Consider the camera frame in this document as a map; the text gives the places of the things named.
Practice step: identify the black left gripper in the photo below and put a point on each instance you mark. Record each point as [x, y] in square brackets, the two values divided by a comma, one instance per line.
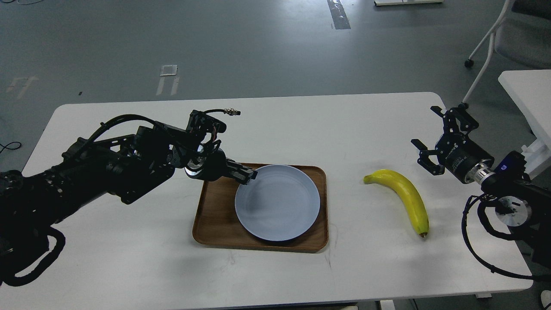
[217, 165]

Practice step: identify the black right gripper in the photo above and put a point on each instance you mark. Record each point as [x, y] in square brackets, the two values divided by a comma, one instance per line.
[455, 151]

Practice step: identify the light blue plate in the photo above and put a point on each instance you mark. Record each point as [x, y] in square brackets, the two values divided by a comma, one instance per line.
[280, 204]

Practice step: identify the yellow banana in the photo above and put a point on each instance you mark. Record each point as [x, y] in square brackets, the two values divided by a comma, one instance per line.
[409, 195]

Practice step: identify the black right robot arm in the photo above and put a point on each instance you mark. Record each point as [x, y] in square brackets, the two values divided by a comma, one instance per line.
[510, 207]

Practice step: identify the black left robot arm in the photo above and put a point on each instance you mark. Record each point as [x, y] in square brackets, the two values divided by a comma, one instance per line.
[127, 156]

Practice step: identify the white office chair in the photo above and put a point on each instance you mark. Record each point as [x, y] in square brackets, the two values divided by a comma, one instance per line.
[521, 33]

